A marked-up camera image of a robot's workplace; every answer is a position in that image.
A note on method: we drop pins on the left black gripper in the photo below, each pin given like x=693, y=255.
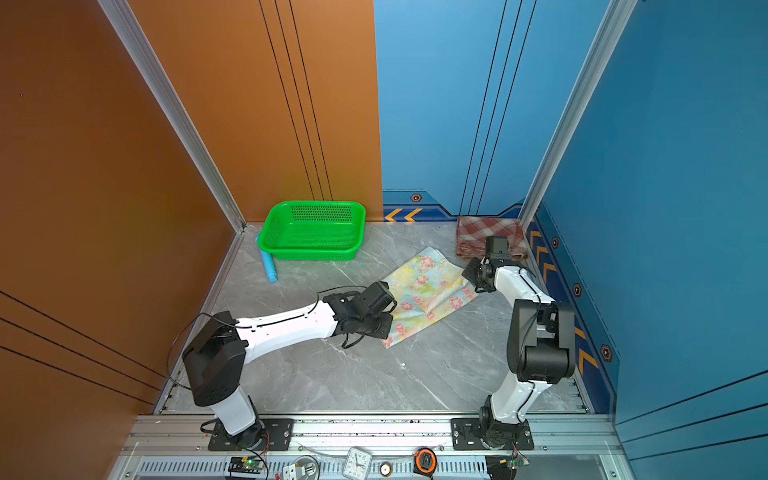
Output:
x=387, y=327

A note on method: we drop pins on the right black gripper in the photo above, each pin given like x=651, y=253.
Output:
x=469, y=274

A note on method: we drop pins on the red plaid skirt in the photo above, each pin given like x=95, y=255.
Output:
x=472, y=231

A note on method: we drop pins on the cream yellow cloth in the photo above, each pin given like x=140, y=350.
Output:
x=427, y=288

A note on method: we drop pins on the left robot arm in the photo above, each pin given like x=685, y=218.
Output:
x=214, y=359

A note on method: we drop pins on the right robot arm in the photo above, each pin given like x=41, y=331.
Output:
x=541, y=347

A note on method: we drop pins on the light blue tube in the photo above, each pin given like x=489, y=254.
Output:
x=267, y=262

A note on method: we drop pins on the green plastic basket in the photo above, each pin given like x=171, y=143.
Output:
x=314, y=230

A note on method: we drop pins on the white square clock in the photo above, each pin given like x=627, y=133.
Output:
x=357, y=464

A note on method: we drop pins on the small tape roll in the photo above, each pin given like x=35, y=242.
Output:
x=385, y=469

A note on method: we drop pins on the orange black tape measure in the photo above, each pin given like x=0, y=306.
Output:
x=425, y=462

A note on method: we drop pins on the white power plug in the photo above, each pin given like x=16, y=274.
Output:
x=293, y=471

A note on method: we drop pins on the right small circuit board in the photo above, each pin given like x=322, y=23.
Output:
x=515, y=463

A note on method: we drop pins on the green circuit board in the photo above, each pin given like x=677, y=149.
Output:
x=247, y=467

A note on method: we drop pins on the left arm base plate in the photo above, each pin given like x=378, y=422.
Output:
x=266, y=435

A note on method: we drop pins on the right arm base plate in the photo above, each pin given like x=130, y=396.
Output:
x=468, y=434

